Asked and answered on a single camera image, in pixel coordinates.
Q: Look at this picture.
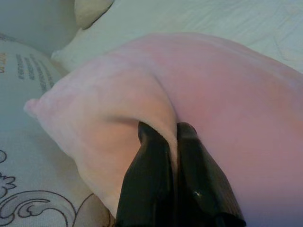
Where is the grey text printed pillow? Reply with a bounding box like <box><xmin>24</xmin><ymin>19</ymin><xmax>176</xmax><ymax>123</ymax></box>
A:
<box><xmin>0</xmin><ymin>33</ymin><xmax>66</xmax><ymax>100</ymax></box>

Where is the pink plush pillow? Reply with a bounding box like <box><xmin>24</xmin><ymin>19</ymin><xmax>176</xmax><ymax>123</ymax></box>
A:
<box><xmin>23</xmin><ymin>32</ymin><xmax>303</xmax><ymax>227</ymax></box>

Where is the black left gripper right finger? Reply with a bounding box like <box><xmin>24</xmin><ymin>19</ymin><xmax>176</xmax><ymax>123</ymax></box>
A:
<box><xmin>176</xmin><ymin>122</ymin><xmax>247</xmax><ymax>227</ymax></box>

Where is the white mattress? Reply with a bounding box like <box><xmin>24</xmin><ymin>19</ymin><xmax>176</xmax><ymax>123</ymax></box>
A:
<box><xmin>51</xmin><ymin>0</ymin><xmax>303</xmax><ymax>74</ymax></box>

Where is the beige plush toy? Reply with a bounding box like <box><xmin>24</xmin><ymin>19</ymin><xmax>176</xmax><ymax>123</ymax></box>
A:
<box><xmin>74</xmin><ymin>0</ymin><xmax>115</xmax><ymax>30</ymax></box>

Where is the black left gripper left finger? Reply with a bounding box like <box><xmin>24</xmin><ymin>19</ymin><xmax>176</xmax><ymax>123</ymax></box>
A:
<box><xmin>115</xmin><ymin>121</ymin><xmax>178</xmax><ymax>227</ymax></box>

